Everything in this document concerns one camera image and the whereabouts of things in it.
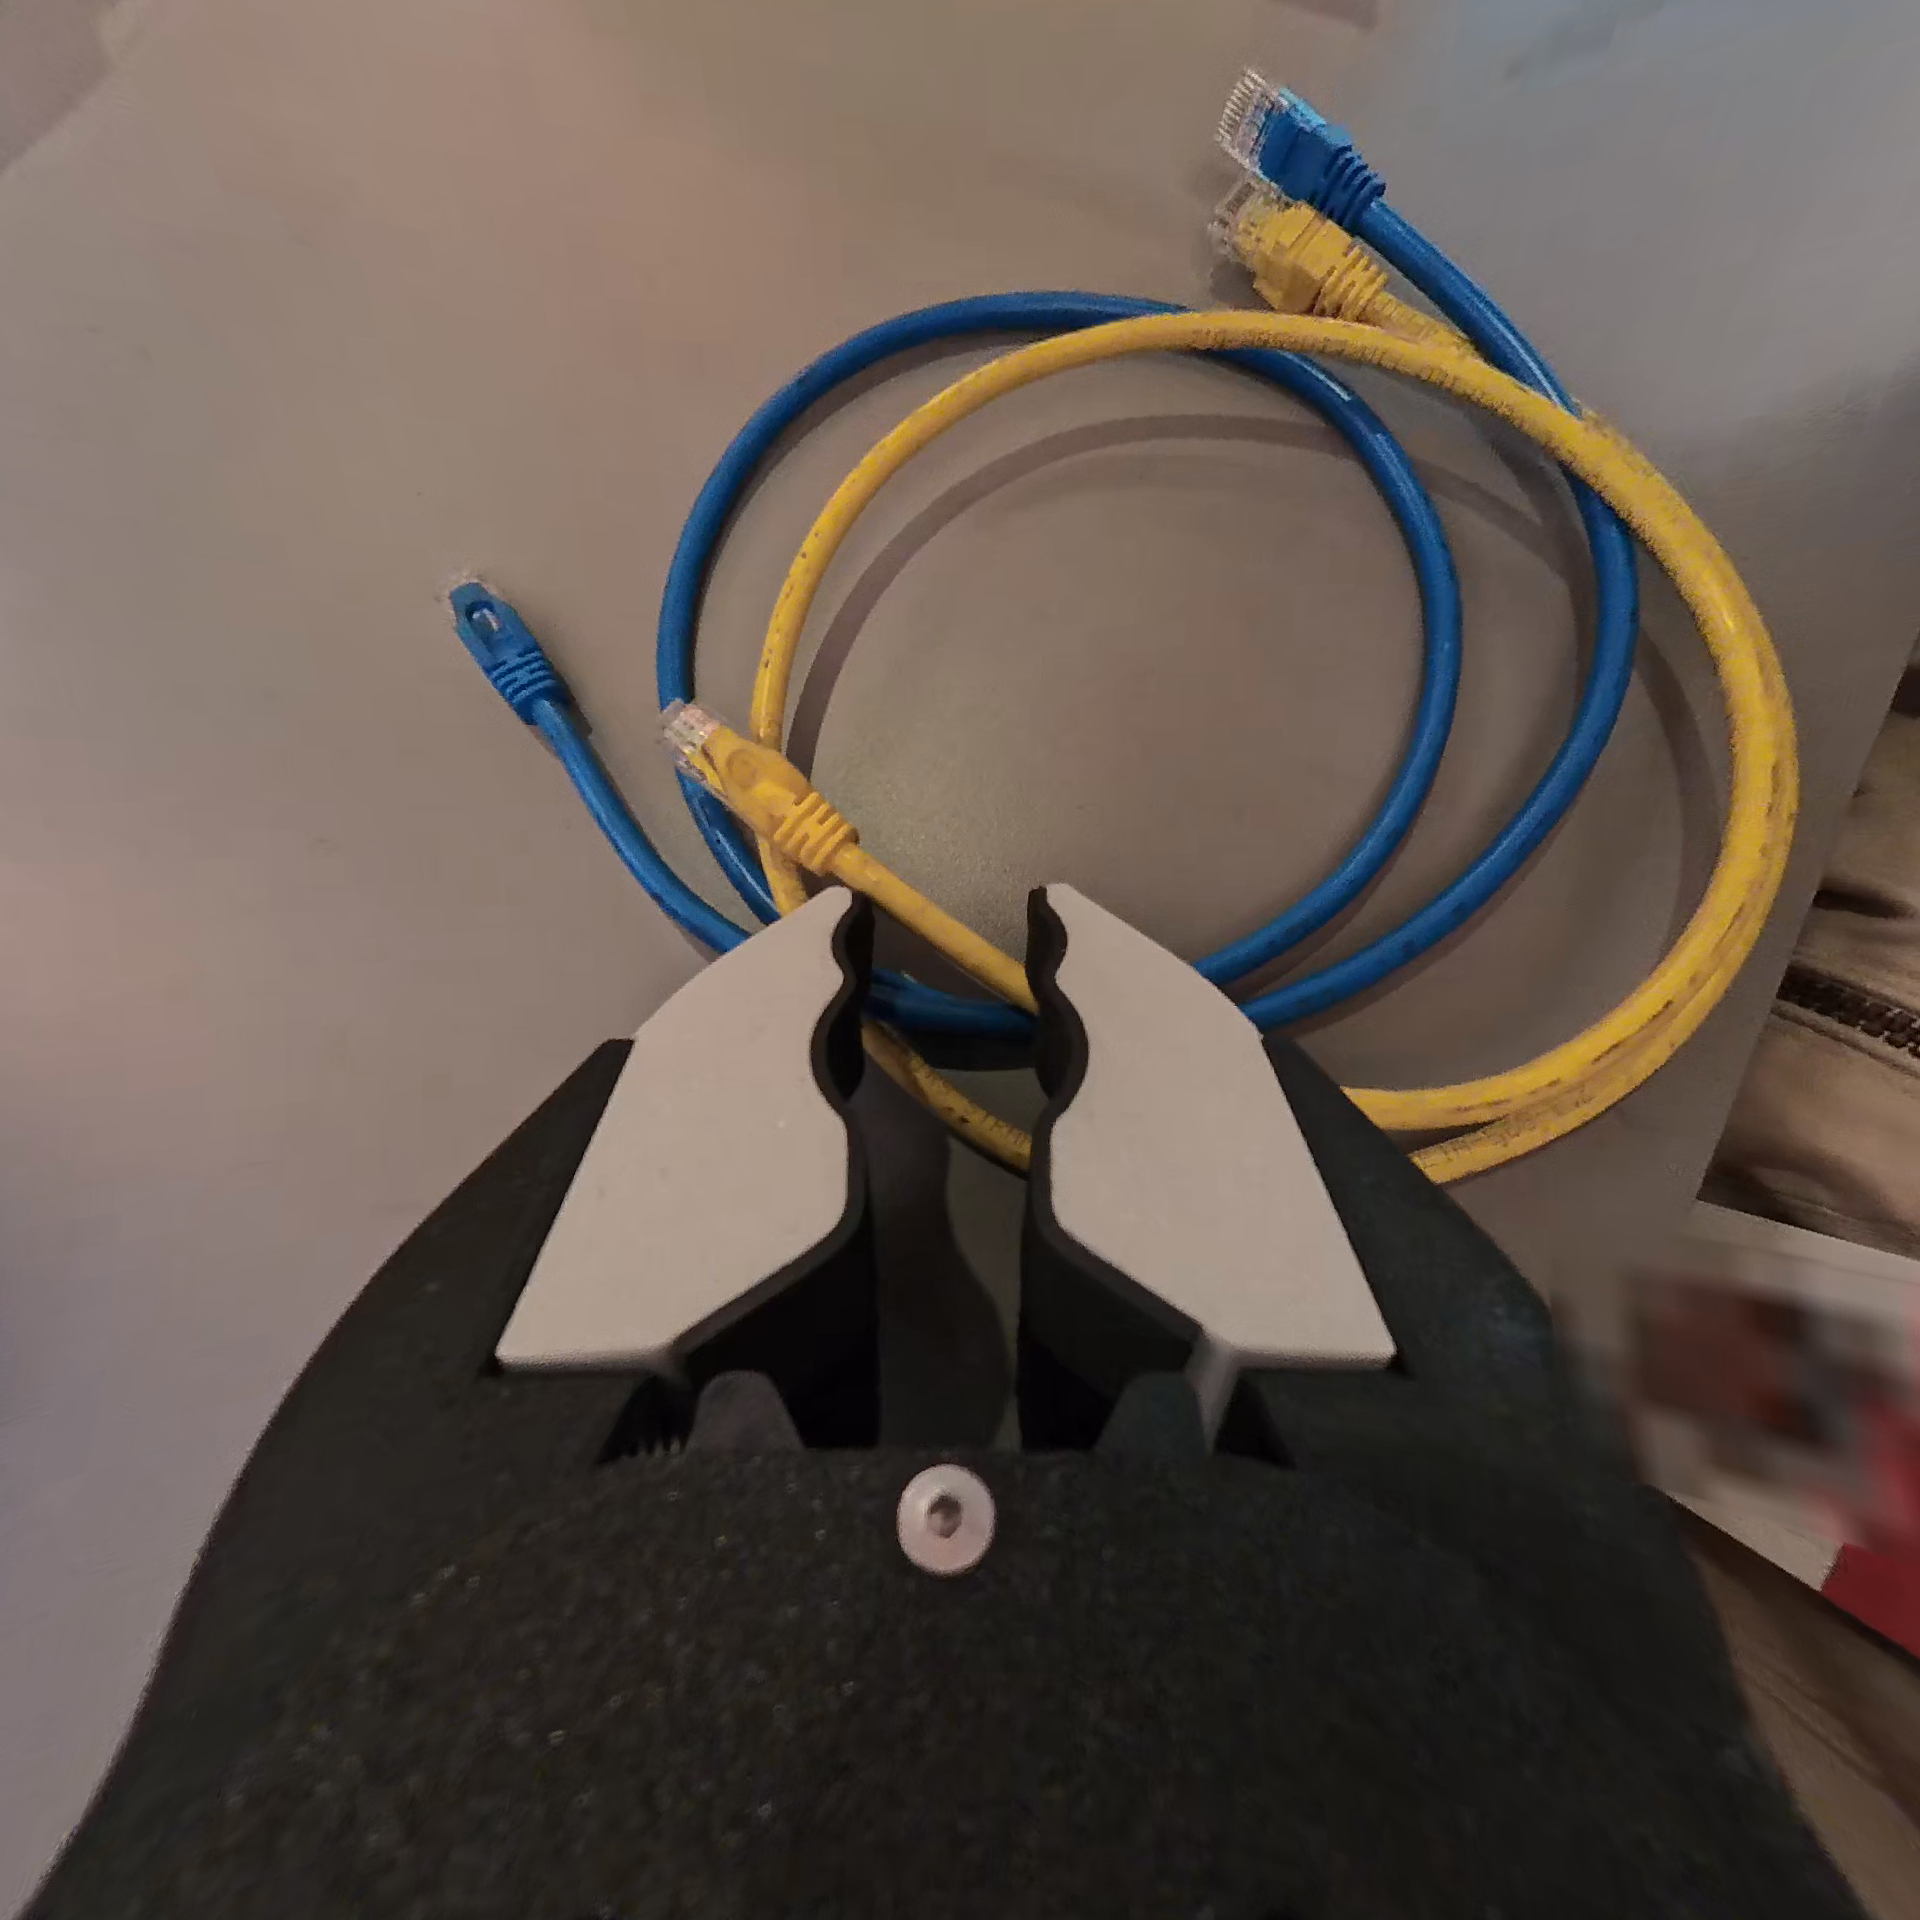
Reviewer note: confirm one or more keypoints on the red and white book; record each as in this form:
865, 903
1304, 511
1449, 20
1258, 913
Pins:
1884, 1605

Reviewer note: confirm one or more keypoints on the beige zippered bag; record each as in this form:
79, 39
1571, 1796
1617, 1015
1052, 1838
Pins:
1844, 1049

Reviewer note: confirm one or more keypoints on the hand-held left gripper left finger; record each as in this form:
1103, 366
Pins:
706, 1141

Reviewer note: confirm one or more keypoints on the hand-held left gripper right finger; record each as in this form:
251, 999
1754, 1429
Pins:
1200, 1170

